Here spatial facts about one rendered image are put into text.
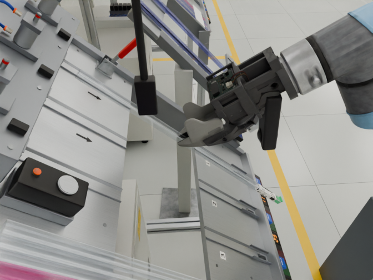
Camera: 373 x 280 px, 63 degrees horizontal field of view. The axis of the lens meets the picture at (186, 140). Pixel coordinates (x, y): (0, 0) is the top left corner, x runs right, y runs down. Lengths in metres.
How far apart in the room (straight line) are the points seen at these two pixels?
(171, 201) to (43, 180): 1.30
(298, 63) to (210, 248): 0.33
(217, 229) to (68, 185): 0.33
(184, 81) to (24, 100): 0.69
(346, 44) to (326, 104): 1.99
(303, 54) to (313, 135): 1.69
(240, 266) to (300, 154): 1.43
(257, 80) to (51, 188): 0.31
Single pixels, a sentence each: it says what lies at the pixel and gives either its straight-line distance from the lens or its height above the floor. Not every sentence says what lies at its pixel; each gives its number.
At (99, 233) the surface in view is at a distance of 0.42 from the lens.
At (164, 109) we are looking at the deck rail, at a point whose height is 0.90.
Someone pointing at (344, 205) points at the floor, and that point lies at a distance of 1.82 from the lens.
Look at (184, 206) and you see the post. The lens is 1.54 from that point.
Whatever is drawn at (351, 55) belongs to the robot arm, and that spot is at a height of 1.15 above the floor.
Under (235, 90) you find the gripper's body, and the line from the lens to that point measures 0.45.
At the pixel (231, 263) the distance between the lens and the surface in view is 0.59.
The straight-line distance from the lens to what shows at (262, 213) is 0.75.
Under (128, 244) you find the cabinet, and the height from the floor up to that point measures 0.62.
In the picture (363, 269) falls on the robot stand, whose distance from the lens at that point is 1.25.
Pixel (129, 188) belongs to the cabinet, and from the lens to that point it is 0.92.
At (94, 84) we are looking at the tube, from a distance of 0.47.
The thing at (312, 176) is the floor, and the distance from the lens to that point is 1.88.
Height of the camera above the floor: 1.35
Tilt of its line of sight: 44 degrees down
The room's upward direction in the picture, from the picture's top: straight up
